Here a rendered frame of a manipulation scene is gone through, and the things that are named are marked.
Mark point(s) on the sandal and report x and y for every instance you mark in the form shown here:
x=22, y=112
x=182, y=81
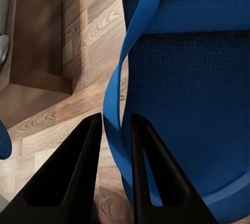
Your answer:
x=189, y=75
x=5, y=143

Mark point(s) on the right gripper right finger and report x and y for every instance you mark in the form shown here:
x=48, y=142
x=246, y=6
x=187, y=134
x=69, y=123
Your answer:
x=181, y=202

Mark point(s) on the bed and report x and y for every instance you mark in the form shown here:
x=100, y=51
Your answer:
x=30, y=59

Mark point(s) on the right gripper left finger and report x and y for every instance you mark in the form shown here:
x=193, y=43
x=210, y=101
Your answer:
x=62, y=190

